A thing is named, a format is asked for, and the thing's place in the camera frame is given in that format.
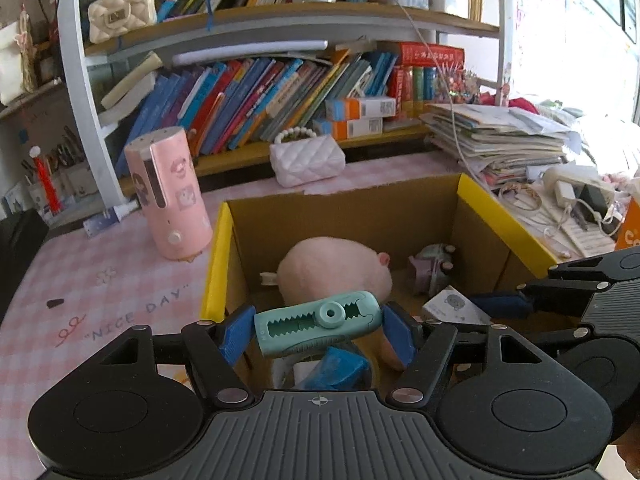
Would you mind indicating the yellow cardboard box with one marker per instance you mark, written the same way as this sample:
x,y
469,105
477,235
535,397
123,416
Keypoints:
x,y
350,215

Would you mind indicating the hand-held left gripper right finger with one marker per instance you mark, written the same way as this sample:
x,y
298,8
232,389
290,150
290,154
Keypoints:
x,y
402,335

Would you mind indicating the white power strip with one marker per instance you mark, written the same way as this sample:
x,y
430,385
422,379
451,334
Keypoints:
x,y
565,182

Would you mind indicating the red thick book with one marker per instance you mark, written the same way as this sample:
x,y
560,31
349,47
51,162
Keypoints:
x,y
430,55

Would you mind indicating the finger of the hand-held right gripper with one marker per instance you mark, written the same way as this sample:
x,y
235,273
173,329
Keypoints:
x,y
530,340
500,305

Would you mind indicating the pink humidifier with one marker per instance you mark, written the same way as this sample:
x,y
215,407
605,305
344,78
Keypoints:
x,y
170,195

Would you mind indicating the orange and white box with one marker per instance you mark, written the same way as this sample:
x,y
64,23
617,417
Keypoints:
x,y
350,129
360,108

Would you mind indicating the wall poster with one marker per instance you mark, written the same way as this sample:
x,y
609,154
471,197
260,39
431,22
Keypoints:
x,y
537,5

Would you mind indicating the pink plush pig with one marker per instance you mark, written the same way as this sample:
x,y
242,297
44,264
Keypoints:
x,y
325,272

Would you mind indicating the white-framed wooden bookshelf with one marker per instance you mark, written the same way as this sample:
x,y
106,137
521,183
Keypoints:
x,y
82,85

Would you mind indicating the small white box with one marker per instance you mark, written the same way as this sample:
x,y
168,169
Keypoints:
x,y
450,307

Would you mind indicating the orange drink cup with straw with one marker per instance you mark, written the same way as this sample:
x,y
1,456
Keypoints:
x,y
630,232

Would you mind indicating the blue plastic toy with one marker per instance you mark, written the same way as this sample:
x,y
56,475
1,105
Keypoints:
x,y
335,370

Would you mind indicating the pink checked tablecloth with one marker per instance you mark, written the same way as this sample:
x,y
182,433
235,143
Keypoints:
x,y
100,280

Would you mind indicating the white paper bag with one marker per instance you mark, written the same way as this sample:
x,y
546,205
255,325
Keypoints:
x,y
10,65

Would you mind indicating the row of slanted books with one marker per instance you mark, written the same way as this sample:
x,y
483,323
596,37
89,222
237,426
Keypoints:
x,y
260,102

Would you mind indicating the small spray bottle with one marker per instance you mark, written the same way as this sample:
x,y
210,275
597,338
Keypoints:
x,y
107,220

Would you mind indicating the small black scrap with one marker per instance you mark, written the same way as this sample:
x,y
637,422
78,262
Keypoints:
x,y
55,303

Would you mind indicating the stack of papers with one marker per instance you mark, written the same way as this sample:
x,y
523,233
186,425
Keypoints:
x,y
500,142

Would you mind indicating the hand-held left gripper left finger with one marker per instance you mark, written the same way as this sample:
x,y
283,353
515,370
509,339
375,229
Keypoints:
x,y
237,335

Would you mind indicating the white curved shelf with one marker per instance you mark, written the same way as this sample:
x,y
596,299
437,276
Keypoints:
x,y
30,97

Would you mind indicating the white pen holder with pens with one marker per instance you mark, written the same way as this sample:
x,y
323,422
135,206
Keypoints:
x,y
70,175

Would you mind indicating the colourful bead ornament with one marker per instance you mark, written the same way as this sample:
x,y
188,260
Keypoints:
x,y
457,87

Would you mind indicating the red tassel ornament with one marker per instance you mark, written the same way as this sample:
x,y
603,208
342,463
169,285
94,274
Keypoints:
x,y
47,185

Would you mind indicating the thick cream-paged book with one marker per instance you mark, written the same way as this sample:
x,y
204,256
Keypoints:
x,y
130,92

